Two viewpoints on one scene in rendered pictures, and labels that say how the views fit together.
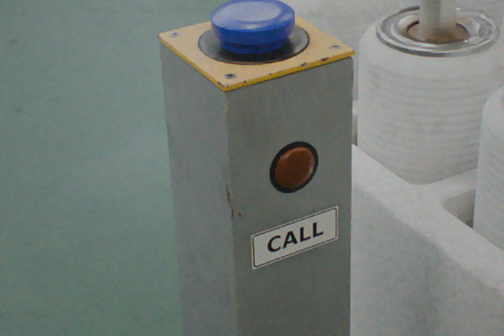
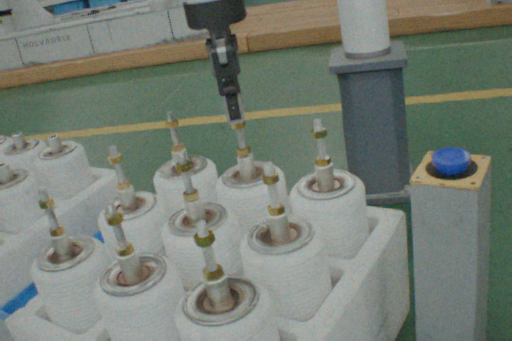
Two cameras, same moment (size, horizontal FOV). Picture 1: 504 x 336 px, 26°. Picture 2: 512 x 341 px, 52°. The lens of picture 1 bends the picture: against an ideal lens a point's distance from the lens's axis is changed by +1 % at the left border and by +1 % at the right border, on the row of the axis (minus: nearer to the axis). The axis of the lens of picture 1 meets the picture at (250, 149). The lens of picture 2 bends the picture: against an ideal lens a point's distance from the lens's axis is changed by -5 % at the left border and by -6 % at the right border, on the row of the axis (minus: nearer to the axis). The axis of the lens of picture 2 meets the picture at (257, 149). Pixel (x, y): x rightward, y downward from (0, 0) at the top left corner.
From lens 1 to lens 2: 92 cm
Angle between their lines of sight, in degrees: 99
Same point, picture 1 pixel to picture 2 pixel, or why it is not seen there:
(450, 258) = (386, 244)
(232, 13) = (459, 155)
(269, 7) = (443, 152)
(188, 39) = (471, 179)
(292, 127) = not seen: hidden behind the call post
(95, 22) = not seen: outside the picture
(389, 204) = (368, 269)
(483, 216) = (358, 239)
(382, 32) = (302, 242)
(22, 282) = not seen: outside the picture
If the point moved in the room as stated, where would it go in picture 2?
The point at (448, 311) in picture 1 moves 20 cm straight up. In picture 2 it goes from (388, 265) to (377, 122)
